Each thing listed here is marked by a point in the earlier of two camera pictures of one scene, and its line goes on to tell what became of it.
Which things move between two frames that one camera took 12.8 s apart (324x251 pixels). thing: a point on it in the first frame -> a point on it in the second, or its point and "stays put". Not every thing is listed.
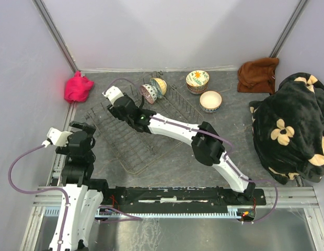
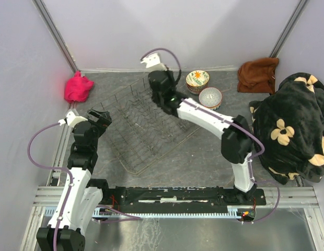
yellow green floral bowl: (197, 78) stays put
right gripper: (111, 109) -> (173, 83)
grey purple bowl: (195, 89) stays put
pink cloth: (77, 88) stays put
